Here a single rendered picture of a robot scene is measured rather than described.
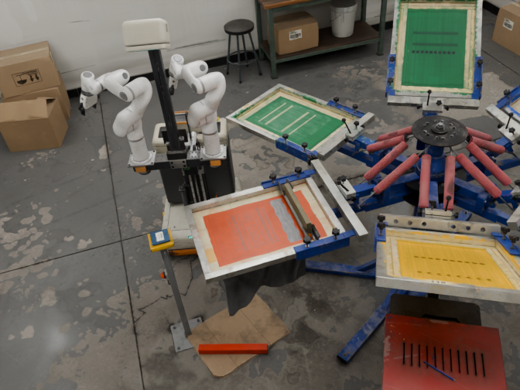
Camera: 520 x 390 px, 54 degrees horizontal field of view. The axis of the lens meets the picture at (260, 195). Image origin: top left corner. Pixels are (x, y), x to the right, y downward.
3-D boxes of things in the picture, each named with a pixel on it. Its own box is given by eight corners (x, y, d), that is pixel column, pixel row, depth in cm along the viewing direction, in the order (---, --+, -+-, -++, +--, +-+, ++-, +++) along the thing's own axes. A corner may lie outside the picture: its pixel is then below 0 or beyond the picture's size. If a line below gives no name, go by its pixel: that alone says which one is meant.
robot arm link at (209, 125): (222, 130, 303) (218, 107, 293) (203, 139, 298) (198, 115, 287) (213, 123, 309) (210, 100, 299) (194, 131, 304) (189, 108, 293)
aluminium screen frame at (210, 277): (206, 284, 261) (205, 279, 259) (184, 210, 304) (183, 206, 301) (349, 242, 275) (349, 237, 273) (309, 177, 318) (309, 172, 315)
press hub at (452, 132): (400, 309, 353) (427, 152, 264) (374, 268, 382) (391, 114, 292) (450, 292, 360) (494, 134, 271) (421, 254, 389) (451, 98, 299)
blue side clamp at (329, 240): (296, 261, 270) (296, 252, 265) (293, 254, 273) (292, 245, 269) (349, 245, 275) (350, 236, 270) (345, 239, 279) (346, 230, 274)
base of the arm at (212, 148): (203, 143, 321) (200, 123, 311) (224, 141, 321) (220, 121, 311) (202, 159, 310) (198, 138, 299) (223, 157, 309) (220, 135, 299)
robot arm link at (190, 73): (224, 85, 271) (200, 95, 265) (207, 87, 289) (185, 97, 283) (213, 55, 266) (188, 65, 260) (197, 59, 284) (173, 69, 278)
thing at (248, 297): (233, 316, 296) (224, 269, 268) (231, 312, 299) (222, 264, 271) (307, 294, 304) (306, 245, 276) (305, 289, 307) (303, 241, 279)
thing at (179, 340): (176, 353, 341) (143, 257, 278) (170, 326, 357) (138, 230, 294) (208, 343, 345) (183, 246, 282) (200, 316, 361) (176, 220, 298)
